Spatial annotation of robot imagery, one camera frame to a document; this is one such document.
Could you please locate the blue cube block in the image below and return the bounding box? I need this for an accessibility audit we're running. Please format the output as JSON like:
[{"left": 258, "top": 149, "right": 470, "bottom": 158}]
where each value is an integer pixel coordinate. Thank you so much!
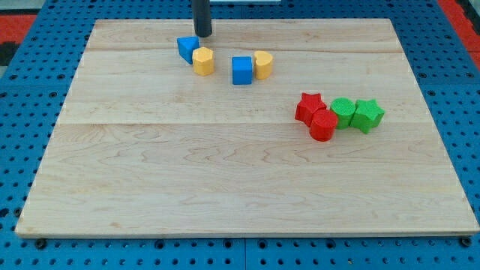
[{"left": 232, "top": 56, "right": 253, "bottom": 85}]

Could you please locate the red star block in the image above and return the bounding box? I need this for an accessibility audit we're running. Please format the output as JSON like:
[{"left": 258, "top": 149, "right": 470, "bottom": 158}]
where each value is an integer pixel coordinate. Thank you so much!
[{"left": 295, "top": 92, "right": 327, "bottom": 127}]

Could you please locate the yellow heart block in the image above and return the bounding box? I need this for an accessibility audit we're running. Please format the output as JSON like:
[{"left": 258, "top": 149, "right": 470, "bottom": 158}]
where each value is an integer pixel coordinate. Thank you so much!
[{"left": 253, "top": 50, "right": 274, "bottom": 80}]

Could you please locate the yellow hexagon block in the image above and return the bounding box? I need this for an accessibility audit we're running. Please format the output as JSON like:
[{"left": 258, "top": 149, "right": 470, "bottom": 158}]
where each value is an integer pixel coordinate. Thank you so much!
[{"left": 192, "top": 46, "right": 215, "bottom": 76}]

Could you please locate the red cylinder block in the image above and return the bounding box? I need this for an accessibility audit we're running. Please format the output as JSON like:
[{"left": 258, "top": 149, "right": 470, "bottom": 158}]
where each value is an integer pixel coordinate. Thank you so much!
[{"left": 310, "top": 109, "right": 338, "bottom": 142}]

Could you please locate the wooden board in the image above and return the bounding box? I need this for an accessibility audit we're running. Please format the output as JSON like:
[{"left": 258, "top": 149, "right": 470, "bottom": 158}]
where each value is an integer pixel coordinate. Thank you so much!
[{"left": 16, "top": 19, "right": 479, "bottom": 239}]

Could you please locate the blue triangle block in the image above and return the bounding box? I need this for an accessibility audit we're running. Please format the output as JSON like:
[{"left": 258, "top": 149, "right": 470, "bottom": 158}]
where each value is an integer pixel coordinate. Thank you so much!
[{"left": 177, "top": 36, "right": 200, "bottom": 65}]

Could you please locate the green cylinder block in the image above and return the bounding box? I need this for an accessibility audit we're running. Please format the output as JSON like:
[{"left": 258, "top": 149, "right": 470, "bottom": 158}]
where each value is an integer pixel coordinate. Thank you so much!
[{"left": 330, "top": 97, "right": 356, "bottom": 130}]

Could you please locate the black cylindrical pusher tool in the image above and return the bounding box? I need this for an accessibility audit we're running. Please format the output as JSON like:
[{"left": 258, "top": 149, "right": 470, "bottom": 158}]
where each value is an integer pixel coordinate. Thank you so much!
[{"left": 191, "top": 0, "right": 212, "bottom": 38}]

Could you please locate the green star block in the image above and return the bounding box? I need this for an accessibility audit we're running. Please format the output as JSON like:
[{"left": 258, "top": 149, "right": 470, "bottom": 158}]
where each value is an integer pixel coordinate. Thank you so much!
[{"left": 349, "top": 99, "right": 385, "bottom": 134}]

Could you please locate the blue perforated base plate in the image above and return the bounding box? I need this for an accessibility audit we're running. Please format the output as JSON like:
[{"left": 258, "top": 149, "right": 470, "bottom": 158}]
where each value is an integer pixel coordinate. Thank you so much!
[{"left": 1, "top": 1, "right": 479, "bottom": 269}]

